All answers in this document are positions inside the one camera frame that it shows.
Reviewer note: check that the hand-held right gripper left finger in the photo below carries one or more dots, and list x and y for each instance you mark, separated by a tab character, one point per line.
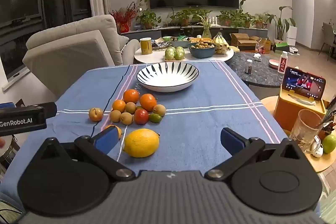
107	138

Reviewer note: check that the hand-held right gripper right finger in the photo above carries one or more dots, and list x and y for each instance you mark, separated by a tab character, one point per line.
232	140

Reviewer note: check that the small orange mandarin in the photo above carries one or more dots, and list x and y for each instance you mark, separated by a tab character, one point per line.
119	106
120	132

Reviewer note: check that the brown longan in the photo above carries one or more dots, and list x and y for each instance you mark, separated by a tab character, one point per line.
115	116
130	107
159	110
126	118

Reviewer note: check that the yellow lemon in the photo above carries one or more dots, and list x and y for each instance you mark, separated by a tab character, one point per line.
141	142

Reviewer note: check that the large orange mandarin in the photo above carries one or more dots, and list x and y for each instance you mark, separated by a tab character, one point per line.
130	96
147	102

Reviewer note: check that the small green citrus fruit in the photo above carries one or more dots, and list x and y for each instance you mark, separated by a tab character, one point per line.
155	118

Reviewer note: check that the white bowl with dark stripes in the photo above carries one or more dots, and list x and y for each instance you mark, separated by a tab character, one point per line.
168	79

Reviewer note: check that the person's left hand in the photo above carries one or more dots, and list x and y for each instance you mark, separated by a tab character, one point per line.
1	143

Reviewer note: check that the blue striped tablecloth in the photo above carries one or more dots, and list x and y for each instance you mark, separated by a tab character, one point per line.
197	119

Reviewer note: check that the yellow phone stand box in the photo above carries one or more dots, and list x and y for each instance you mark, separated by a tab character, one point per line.
286	108

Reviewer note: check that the dark marble table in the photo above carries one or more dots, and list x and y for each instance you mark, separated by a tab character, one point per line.
262	74

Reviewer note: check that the small dark jar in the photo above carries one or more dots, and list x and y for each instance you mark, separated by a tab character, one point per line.
248	67

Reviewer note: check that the clear glass mug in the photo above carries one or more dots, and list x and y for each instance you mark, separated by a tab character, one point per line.
307	129

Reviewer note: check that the beige sofa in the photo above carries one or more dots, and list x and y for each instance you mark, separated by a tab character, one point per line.
78	56

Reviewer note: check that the white round gadget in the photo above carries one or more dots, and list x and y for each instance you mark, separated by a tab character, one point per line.
317	150

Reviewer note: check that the pink dish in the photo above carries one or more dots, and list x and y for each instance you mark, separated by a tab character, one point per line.
274	63

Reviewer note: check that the white tissue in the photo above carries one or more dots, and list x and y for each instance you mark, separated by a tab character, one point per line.
257	55

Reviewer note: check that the smartphone with lit screen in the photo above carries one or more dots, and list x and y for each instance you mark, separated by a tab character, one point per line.
302	82

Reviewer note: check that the teal bowl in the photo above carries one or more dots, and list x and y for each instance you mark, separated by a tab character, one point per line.
202	53

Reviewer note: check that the white bottle with red label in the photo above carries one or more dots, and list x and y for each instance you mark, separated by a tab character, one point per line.
283	62

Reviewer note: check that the round wooden side table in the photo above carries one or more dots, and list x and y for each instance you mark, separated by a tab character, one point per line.
323	163

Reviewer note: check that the round white coffee table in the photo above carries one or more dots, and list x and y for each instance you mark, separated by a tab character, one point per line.
157	57

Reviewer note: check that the grey cushion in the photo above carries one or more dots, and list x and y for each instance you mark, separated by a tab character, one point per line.
122	42

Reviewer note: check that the green apple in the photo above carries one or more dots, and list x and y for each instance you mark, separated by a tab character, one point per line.
330	144

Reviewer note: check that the bunch of bananas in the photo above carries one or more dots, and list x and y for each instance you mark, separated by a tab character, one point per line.
221	41

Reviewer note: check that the yellow canister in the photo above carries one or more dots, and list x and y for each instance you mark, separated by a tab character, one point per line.
146	47

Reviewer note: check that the dark utensil holder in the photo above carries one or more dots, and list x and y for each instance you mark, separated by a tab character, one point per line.
330	121

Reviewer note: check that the pile of longans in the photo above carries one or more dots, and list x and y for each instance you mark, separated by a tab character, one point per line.
201	45

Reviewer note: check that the green box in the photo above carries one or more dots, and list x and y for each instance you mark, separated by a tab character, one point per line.
281	46

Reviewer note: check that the yellow basket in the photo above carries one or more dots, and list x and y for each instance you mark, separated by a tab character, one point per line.
193	40

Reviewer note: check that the tray of snack packets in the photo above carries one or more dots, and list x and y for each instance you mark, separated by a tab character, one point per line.
160	45

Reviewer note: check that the white robot vacuum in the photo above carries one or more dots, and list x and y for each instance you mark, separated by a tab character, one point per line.
294	50

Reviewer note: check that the light blue basket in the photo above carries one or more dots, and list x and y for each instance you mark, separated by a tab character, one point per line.
180	43

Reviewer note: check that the green bowl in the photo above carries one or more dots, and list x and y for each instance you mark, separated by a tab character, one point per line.
166	39

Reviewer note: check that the spider plant in glass vase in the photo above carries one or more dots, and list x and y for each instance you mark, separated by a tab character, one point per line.
206	26

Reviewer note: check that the white air purifier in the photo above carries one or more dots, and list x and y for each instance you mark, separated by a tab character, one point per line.
292	36

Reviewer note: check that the green potted plant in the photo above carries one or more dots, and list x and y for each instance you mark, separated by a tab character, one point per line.
244	19
183	16
259	21
148	19
225	18

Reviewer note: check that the red berry plant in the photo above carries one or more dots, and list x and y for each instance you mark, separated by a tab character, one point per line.
124	16

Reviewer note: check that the long television console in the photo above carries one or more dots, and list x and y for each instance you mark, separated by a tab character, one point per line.
168	29

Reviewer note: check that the tall leafy plant white pot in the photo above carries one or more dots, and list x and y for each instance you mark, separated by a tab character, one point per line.
281	23

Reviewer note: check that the grey dining chair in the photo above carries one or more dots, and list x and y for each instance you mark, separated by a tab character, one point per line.
328	37

